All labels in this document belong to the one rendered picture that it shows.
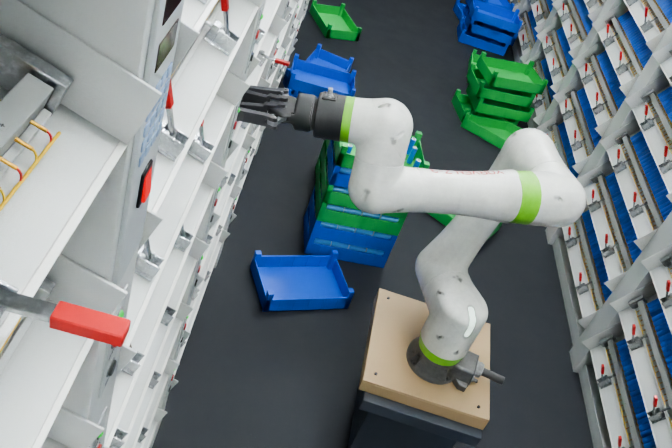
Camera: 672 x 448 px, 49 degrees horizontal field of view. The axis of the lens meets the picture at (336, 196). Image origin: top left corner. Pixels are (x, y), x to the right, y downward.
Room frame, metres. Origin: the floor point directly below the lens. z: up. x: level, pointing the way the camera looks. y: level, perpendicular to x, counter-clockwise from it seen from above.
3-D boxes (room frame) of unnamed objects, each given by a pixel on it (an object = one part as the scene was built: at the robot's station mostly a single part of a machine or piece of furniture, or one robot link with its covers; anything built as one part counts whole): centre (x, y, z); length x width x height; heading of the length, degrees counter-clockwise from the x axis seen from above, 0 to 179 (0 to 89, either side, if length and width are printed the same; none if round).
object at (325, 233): (2.16, -0.08, 0.12); 0.30 x 0.20 x 0.08; 105
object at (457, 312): (1.43, -0.39, 0.48); 0.16 x 0.13 x 0.19; 24
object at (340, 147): (2.16, -0.08, 0.44); 0.30 x 0.20 x 0.08; 105
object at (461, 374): (1.41, -0.45, 0.36); 0.26 x 0.15 x 0.06; 83
